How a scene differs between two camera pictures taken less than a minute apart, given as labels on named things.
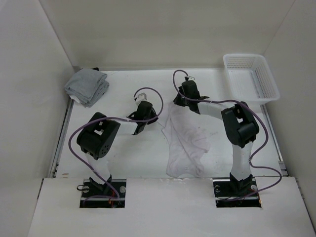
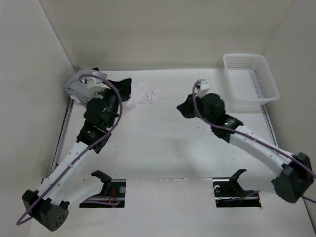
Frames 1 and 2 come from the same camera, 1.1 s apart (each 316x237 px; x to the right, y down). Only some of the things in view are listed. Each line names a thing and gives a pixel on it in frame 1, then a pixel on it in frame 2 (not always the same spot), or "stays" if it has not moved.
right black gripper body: [188, 100] -> [200, 107]
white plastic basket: [250, 78] stays
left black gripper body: [146, 117] -> [112, 100]
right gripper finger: [179, 100] -> [187, 107]
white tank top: [188, 135] -> [141, 94]
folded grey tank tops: [86, 86] stays
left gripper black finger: [152, 113] -> [124, 87]
